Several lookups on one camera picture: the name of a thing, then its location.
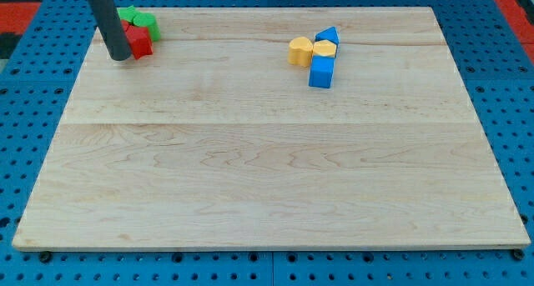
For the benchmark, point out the yellow heart block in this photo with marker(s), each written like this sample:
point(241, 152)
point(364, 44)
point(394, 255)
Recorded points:
point(300, 51)

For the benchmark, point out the grey cylindrical robot arm stick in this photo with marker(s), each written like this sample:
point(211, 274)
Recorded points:
point(111, 29)

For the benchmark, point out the blue cube block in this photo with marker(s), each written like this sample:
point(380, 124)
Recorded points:
point(321, 72)

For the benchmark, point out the blue triangle block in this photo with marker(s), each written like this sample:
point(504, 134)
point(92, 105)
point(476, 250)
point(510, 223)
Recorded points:
point(330, 34)

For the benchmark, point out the red block behind stick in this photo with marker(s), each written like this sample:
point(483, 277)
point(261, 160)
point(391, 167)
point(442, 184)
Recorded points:
point(125, 25)

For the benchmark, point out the red star block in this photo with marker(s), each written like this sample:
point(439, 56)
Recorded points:
point(139, 41)

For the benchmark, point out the light wooden board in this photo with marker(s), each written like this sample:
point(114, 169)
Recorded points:
point(216, 143)

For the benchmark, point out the green star block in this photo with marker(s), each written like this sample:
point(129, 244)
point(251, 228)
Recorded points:
point(127, 14)

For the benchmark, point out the yellow hexagon block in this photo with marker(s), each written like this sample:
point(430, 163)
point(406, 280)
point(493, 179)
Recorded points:
point(324, 48)

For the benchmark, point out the green cylinder block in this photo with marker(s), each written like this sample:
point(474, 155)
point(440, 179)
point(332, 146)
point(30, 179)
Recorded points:
point(149, 21)

